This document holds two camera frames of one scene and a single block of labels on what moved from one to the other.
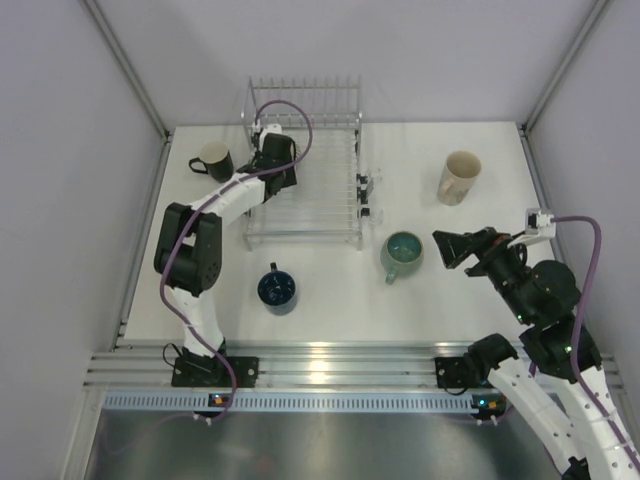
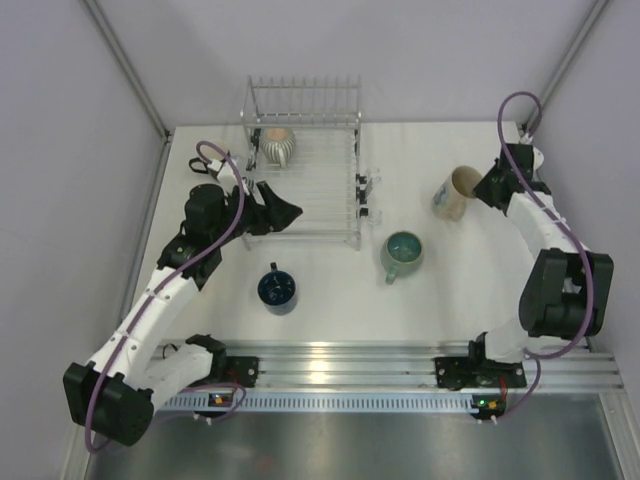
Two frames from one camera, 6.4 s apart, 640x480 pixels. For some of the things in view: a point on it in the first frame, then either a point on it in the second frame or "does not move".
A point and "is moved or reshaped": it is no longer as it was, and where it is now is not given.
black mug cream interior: x=218 y=161 does not move
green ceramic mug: x=401 y=252 does not move
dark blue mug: x=277 y=291 does not move
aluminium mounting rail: x=307 y=363 does not move
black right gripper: x=455 y=246 to x=481 y=188
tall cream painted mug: x=460 y=170 is moved or reshaped
